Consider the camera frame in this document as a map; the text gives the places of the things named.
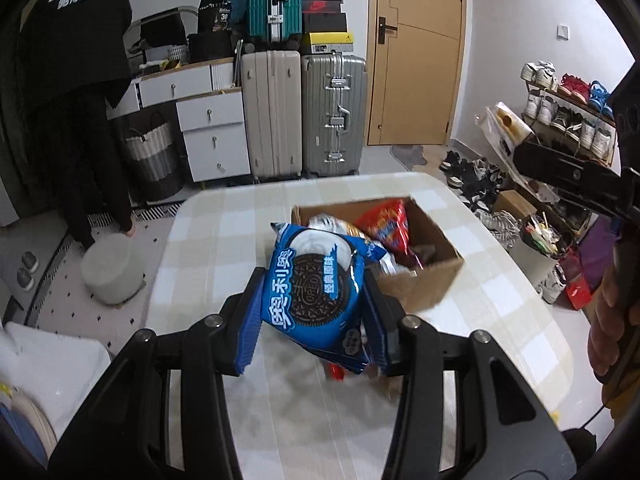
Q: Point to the blue cookie packet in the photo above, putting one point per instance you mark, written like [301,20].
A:
[310,290]

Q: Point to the grey slippers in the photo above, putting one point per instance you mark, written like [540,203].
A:
[27,270]

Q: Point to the full waste bin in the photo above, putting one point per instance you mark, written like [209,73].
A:
[545,237]

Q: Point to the black printed bag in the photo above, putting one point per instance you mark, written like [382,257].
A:
[215,12]

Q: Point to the beige suitcase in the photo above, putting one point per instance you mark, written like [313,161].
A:
[272,115]

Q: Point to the teal suitcase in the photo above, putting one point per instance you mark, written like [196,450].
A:
[262,0]

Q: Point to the blue bowl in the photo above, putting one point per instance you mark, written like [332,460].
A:
[15,440]

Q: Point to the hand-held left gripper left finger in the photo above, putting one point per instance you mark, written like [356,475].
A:
[246,340]

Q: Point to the red paper bag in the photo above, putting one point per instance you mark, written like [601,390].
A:
[580,285]

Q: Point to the wooden shoe rack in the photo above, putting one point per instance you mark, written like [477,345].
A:
[575,105]

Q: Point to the pile of dark shoes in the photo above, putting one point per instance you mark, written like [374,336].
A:
[480,190]

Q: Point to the person's right hand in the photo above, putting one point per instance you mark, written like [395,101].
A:
[607,325]

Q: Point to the red corn snack bag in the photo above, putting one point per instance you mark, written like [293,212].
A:
[387,225]

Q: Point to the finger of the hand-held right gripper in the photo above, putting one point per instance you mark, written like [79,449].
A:
[565,175]

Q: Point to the white drawer cabinet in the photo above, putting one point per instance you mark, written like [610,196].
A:
[210,125]

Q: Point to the white plastic bag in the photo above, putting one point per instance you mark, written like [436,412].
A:
[505,130]

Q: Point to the grey door mat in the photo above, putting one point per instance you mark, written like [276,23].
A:
[407,155]

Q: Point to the silver suitcase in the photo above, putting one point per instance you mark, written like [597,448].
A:
[332,115]

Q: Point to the small red wrapper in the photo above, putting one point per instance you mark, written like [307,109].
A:
[334,371]

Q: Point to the white light switch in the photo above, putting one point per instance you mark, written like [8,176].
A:
[563,32]

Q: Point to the silver purple snack bag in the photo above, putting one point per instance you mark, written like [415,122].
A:
[327,223]

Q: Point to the brown cardboard box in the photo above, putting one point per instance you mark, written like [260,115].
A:
[425,285]

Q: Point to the beige round tray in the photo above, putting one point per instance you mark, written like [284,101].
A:
[42,425]

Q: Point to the white cloth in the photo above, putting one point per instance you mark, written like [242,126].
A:
[55,370]

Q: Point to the small cardboard box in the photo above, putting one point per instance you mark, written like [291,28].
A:
[515,205]

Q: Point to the white sneaker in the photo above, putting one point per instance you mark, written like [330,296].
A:
[554,285]

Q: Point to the shoe rack with shoes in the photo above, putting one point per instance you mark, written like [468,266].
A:
[560,110]

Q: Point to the yellow black box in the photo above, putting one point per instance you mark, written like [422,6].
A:
[327,42]

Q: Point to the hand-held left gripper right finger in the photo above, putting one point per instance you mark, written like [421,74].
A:
[382,345]

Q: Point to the grey round stool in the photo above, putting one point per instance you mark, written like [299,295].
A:
[112,275]

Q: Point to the wooden door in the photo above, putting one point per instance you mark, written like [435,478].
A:
[415,50]

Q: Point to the woven laundry basket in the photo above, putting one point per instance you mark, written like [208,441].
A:
[152,160]

